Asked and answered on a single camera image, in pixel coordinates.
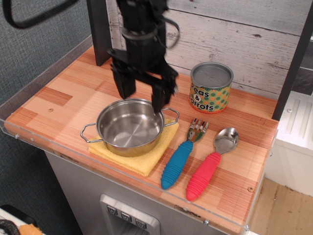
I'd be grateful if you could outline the black braided cable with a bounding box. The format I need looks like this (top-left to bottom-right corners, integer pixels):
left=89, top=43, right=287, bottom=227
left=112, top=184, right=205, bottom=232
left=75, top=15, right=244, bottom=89
left=1, top=0, right=81, bottom=29

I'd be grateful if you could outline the orange and black object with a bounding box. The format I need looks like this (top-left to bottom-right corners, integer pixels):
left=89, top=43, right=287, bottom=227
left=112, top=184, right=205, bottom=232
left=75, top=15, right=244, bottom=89
left=0, top=205, right=44, bottom=235

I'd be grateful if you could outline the red handled spoon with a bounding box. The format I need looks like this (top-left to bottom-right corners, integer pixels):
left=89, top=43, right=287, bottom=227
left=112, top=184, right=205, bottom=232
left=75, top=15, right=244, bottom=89
left=186, top=127, right=239, bottom=201

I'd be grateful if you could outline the stainless steel pot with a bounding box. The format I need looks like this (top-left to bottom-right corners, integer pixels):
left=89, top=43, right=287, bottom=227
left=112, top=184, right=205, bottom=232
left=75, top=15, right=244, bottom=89
left=80, top=98, right=179, bottom=157

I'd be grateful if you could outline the yellow folded cloth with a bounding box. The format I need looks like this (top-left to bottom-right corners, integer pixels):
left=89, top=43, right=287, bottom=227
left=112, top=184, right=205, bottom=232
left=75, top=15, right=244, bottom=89
left=89, top=123, right=179, bottom=177

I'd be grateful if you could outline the peas and carrots can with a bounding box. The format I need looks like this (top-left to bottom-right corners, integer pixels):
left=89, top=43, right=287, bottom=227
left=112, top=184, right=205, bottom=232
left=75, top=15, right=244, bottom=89
left=189, top=62, right=234, bottom=114

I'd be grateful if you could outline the white cabinet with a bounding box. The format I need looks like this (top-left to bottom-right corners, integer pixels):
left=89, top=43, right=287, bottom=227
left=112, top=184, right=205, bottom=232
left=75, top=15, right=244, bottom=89
left=265, top=91, right=313, bottom=196

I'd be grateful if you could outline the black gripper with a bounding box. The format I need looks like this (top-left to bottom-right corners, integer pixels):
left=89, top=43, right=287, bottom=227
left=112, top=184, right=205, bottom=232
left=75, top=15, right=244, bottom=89
left=108, top=33, right=178, bottom=113

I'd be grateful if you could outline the black vertical post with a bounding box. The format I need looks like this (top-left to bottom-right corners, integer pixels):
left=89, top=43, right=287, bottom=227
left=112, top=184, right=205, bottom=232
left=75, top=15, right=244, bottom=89
left=272, top=3, right=313, bottom=121
left=87, top=0, right=112, bottom=66

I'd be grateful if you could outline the clear acrylic table guard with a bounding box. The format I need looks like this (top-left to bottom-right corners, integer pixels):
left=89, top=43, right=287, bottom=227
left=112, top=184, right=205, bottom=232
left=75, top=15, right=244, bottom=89
left=0, top=30, right=282, bottom=235

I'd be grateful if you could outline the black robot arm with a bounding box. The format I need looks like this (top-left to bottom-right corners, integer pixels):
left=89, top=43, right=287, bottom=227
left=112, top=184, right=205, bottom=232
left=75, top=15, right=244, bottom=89
left=108, top=0, right=179, bottom=113

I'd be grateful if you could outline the silver dispenser panel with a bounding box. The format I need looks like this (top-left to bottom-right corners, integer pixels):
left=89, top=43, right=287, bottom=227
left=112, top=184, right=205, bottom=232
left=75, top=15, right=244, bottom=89
left=100, top=194, right=161, bottom=235

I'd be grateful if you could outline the black left vertical post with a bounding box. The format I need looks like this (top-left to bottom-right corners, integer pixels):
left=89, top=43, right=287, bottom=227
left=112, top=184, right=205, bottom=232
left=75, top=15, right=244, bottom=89
left=87, top=0, right=112, bottom=66

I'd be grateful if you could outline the blue handled fork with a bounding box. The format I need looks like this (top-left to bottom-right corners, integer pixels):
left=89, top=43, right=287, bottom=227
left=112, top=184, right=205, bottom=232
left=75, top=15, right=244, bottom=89
left=160, top=118, right=209, bottom=189

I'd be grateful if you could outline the black right vertical post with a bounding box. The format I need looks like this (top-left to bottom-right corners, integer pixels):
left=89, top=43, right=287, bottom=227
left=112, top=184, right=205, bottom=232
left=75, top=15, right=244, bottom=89
left=272, top=3, right=313, bottom=121

